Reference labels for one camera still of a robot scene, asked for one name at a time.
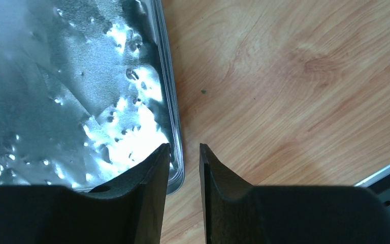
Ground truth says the silver tin lid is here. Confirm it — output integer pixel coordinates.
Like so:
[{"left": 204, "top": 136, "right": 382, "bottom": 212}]
[{"left": 0, "top": 1, "right": 184, "bottom": 194}]

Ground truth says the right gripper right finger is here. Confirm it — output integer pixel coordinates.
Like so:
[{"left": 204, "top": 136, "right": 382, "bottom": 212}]
[{"left": 200, "top": 144, "right": 390, "bottom": 243}]

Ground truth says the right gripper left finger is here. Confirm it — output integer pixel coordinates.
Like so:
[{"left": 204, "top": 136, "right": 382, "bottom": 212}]
[{"left": 0, "top": 144, "right": 170, "bottom": 243}]

